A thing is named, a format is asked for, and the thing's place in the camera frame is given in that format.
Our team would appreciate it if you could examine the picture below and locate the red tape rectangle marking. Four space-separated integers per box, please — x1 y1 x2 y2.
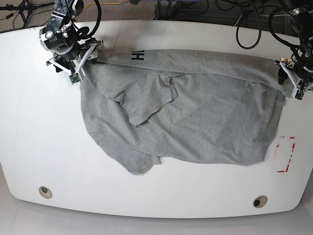
274 136 296 173

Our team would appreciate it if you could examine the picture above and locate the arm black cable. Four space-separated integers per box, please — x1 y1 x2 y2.
236 0 309 57
70 0 102 42

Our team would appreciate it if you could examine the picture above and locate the yellow cable on floor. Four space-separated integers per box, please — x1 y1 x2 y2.
83 0 123 10

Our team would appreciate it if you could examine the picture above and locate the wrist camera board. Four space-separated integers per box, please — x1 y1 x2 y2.
295 90 306 101
69 73 81 85

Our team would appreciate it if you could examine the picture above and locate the black tripod stand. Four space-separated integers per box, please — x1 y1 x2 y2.
0 0 54 29

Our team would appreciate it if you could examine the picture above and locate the grey T-shirt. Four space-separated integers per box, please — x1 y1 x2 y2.
80 49 292 175

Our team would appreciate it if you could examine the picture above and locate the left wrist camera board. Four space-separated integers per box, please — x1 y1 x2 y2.
295 90 306 101

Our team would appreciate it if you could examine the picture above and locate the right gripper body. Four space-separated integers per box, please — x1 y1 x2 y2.
46 39 103 77

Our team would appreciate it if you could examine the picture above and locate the right table cable grommet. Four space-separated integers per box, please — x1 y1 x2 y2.
253 195 268 208

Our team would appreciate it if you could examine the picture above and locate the table cable grommet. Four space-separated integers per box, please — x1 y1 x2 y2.
39 186 53 199
253 195 268 208

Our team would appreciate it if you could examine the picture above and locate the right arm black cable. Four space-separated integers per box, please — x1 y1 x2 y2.
70 0 102 42

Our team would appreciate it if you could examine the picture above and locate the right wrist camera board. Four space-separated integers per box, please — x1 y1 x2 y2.
69 73 81 85

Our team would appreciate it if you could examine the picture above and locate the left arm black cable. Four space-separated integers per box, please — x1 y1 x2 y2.
236 0 309 57

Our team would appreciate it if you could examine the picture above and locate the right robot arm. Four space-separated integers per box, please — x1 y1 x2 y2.
39 0 103 84

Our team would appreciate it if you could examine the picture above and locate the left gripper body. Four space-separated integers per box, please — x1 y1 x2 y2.
274 57 313 95

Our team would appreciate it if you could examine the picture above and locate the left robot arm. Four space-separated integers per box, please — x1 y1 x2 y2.
268 0 313 100

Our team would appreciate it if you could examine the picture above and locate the left table cable grommet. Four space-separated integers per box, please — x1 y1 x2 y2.
39 186 53 199

